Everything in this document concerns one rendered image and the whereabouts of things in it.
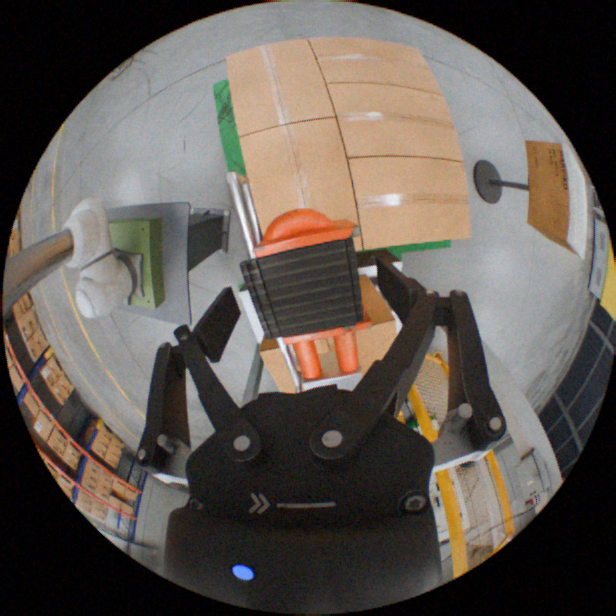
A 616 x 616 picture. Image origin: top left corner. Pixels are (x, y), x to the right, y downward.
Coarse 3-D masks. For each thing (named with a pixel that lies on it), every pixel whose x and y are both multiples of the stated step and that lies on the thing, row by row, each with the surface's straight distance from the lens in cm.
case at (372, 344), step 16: (368, 288) 80; (368, 304) 71; (384, 304) 69; (384, 320) 62; (368, 336) 63; (384, 336) 64; (272, 352) 64; (320, 352) 64; (368, 352) 66; (384, 352) 68; (272, 368) 69; (368, 368) 71; (288, 384) 73
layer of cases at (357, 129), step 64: (256, 64) 118; (320, 64) 114; (384, 64) 124; (256, 128) 97; (320, 128) 94; (384, 128) 101; (448, 128) 120; (256, 192) 91; (320, 192) 89; (384, 192) 95; (448, 192) 110
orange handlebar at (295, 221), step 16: (272, 224) 17; (288, 224) 16; (304, 224) 16; (320, 224) 16; (336, 336) 20; (352, 336) 20; (304, 352) 21; (336, 352) 22; (352, 352) 22; (304, 368) 22; (320, 368) 23; (352, 368) 23
